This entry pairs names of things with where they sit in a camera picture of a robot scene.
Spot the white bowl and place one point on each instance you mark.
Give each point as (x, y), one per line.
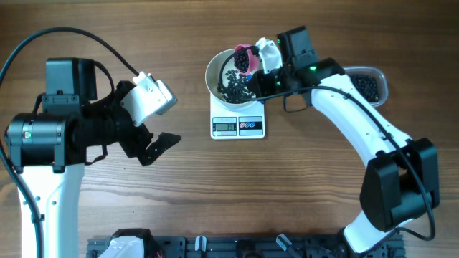
(215, 71)

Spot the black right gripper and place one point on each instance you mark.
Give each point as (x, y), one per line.
(258, 83)

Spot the black beans in bowl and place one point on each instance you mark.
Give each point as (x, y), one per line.
(232, 87)

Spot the white digital kitchen scale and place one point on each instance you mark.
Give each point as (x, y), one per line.
(236, 121)

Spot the clear plastic container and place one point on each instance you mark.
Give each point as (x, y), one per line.
(378, 75)

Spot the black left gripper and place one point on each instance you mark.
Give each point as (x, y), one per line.
(138, 145)

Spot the pink scoop with blue handle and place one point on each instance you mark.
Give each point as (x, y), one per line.
(252, 51)

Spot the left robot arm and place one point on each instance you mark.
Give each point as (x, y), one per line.
(48, 146)

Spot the black beans in scoop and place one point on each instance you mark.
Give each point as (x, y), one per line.
(242, 61)

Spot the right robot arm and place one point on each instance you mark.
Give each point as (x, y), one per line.
(401, 184)

